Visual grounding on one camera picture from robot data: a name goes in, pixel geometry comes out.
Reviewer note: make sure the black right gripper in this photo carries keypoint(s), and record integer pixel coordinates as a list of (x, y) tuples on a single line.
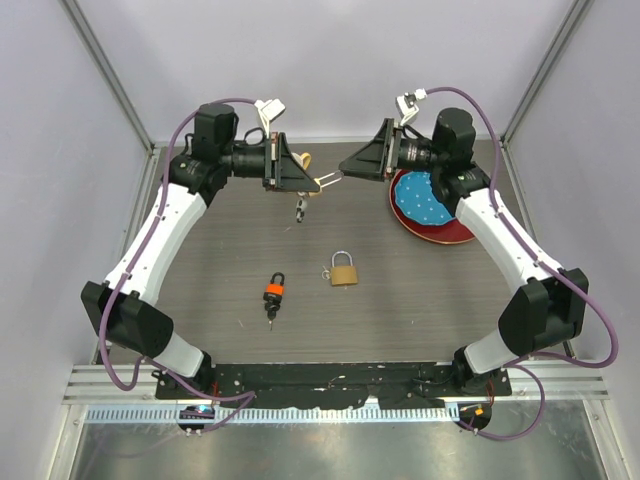
[(371, 163)]

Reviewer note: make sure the dark red round plate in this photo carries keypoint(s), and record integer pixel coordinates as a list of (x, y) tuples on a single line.
[(453, 233)]

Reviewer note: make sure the small brass padlock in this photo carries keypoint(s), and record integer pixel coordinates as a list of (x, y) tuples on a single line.
[(329, 179)]

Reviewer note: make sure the orange black padlock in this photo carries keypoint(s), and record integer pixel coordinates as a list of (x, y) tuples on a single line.
[(274, 290)]

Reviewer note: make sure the yellow ceramic mug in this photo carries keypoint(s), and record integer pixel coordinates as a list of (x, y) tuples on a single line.
[(304, 159)]

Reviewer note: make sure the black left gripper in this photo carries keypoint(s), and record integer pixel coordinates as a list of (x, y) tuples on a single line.
[(281, 170)]

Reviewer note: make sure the blue dotted dish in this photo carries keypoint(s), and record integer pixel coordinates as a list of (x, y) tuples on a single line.
[(414, 197)]

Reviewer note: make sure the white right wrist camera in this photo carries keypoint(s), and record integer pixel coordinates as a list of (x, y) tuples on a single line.
[(407, 106)]

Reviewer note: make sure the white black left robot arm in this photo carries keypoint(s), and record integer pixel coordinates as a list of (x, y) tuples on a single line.
[(122, 308)]

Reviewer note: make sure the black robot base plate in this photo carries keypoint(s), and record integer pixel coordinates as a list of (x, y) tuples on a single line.
[(338, 386)]

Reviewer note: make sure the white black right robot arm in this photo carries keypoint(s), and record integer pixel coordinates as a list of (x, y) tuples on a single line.
[(546, 308)]

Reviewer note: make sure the large brass padlock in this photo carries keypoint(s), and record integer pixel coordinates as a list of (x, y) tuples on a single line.
[(344, 274)]

